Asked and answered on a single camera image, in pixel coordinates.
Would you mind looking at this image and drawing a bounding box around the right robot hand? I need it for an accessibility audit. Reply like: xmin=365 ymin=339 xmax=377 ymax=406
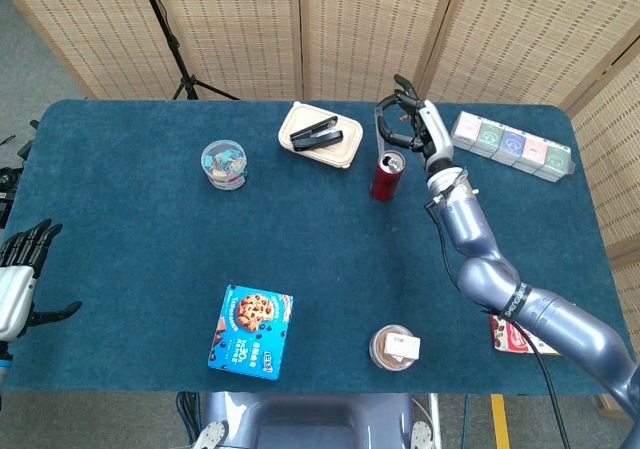
xmin=374 ymin=73 xmax=455 ymax=170

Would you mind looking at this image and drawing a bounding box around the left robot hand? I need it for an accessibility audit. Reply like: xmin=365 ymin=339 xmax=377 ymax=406
xmin=0 ymin=218 xmax=83 ymax=343

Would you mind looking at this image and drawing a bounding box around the clear plastic straw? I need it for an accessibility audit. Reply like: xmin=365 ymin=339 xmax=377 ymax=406
xmin=374 ymin=111 xmax=389 ymax=160

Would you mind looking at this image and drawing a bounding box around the red soda can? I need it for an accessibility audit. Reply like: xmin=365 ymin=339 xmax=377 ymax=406
xmin=370 ymin=149 xmax=405 ymax=203

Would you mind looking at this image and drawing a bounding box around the pastel boxes multipack clear wrap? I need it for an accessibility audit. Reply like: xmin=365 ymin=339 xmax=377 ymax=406
xmin=449 ymin=110 xmax=576 ymax=184

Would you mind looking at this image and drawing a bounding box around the beige lidded lunch box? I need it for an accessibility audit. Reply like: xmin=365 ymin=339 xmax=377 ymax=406
xmin=277 ymin=101 xmax=365 ymax=170

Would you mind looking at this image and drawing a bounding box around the black equipment beside table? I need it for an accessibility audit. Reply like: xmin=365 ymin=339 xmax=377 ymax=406
xmin=0 ymin=118 xmax=40 ymax=230

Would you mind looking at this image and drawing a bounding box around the black stapler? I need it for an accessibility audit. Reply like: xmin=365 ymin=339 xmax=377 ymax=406
xmin=290 ymin=115 xmax=345 ymax=152

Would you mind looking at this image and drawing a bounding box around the blue carpet table cover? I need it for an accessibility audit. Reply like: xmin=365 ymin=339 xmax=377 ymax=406
xmin=0 ymin=98 xmax=637 ymax=395

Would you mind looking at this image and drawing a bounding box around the clear jar of colourful clips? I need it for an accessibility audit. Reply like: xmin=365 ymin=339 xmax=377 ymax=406
xmin=200 ymin=139 xmax=249 ymax=190

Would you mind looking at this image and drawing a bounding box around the small white cardboard box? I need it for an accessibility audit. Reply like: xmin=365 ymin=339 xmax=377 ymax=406
xmin=383 ymin=332 xmax=422 ymax=362

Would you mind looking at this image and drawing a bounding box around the red yellow snack box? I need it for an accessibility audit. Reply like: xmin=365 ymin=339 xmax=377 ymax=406
xmin=488 ymin=313 xmax=561 ymax=356

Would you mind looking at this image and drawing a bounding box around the clear tub of rubber bands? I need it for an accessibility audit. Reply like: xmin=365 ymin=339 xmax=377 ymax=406
xmin=369 ymin=324 xmax=420 ymax=371

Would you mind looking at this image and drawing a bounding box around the blue chocolate chip cookie box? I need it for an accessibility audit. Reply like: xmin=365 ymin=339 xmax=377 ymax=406
xmin=207 ymin=283 xmax=295 ymax=382

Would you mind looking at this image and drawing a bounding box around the black tripod stand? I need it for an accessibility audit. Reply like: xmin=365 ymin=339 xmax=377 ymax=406
xmin=134 ymin=0 xmax=240 ymax=101

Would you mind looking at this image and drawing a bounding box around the yellow floor tape strip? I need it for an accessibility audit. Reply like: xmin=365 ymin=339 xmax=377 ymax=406
xmin=492 ymin=393 xmax=511 ymax=449

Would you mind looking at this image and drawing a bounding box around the grey-blue robot torso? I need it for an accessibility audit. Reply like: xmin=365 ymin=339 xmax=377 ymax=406
xmin=192 ymin=391 xmax=444 ymax=449

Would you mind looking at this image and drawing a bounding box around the black strap white lettering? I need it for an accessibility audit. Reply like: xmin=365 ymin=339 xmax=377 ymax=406
xmin=482 ymin=281 xmax=534 ymax=323

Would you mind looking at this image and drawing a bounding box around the cable bundle under table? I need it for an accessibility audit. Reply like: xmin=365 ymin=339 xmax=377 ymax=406
xmin=175 ymin=391 xmax=201 ymax=445

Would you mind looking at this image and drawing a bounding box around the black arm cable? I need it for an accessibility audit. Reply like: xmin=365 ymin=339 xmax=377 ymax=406
xmin=424 ymin=203 xmax=571 ymax=449

